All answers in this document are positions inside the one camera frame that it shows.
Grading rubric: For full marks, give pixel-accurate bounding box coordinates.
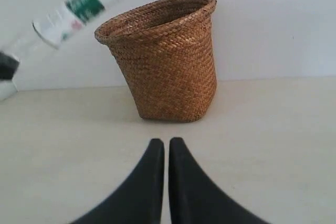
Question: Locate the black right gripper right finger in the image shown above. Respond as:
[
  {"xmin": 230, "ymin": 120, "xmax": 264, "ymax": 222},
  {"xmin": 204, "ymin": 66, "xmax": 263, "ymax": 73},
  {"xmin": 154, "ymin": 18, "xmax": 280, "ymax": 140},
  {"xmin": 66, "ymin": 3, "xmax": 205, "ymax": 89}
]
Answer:
[{"xmin": 169, "ymin": 137, "xmax": 266, "ymax": 224}]

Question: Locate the clear plastic bottle green label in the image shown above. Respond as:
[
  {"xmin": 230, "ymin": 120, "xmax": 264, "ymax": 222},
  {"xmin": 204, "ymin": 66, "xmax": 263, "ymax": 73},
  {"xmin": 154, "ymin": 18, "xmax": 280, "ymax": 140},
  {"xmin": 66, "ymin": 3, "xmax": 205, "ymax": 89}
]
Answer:
[{"xmin": 1, "ymin": 0, "xmax": 120, "ymax": 61}]

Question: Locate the brown woven wicker basket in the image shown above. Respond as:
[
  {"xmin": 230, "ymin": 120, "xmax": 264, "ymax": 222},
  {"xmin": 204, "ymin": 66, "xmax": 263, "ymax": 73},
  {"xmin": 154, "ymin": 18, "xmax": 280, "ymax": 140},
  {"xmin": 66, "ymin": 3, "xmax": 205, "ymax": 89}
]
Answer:
[{"xmin": 94, "ymin": 0, "xmax": 217, "ymax": 123}]

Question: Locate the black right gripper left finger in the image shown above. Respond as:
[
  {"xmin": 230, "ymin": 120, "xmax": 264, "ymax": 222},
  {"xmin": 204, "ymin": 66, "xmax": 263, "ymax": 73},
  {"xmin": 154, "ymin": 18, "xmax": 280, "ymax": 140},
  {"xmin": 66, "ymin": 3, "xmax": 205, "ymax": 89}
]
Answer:
[{"xmin": 73, "ymin": 138, "xmax": 164, "ymax": 224}]

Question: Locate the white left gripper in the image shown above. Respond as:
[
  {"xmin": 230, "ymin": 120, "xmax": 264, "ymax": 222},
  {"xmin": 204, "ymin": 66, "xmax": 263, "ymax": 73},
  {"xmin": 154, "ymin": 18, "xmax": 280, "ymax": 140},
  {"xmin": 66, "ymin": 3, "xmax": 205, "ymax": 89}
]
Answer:
[{"xmin": 0, "ymin": 51, "xmax": 20, "ymax": 101}]

